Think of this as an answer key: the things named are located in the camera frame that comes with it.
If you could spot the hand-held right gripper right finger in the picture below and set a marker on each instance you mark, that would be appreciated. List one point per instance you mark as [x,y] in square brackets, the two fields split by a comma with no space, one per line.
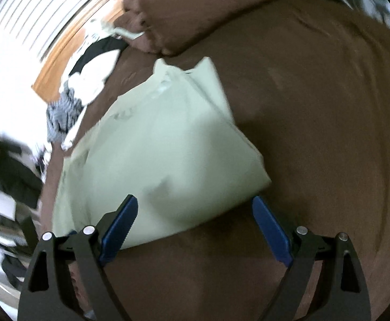
[271,230]

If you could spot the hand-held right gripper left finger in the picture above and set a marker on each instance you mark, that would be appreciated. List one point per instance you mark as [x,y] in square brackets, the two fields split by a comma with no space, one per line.
[119,227]

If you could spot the green zip jacket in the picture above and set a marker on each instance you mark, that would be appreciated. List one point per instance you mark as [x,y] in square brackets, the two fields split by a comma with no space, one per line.
[168,157]

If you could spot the brown bed blanket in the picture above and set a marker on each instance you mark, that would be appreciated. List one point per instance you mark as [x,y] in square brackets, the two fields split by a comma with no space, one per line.
[315,140]

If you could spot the grey striped garment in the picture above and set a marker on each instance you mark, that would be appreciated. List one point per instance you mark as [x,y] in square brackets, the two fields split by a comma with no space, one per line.
[61,113]

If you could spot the white fleece garment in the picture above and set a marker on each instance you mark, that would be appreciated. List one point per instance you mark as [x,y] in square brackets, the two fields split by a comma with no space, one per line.
[94,73]

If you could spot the black garment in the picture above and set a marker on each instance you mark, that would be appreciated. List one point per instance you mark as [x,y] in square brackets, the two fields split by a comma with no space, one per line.
[98,52]

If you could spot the wooden headboard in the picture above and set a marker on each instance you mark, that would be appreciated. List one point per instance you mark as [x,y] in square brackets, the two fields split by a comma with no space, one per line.
[64,57]

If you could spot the folded brown duvet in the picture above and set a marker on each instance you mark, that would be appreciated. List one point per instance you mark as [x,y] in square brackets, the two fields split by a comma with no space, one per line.
[198,13]

